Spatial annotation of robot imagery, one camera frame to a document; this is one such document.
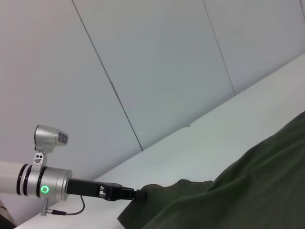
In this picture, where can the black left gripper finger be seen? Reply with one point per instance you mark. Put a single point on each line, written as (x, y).
(124, 193)

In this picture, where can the dark green FREE t-shirt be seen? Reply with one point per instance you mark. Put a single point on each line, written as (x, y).
(238, 186)

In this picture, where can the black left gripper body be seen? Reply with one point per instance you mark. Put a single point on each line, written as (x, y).
(83, 187)

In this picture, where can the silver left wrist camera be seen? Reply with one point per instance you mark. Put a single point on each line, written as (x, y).
(48, 138)

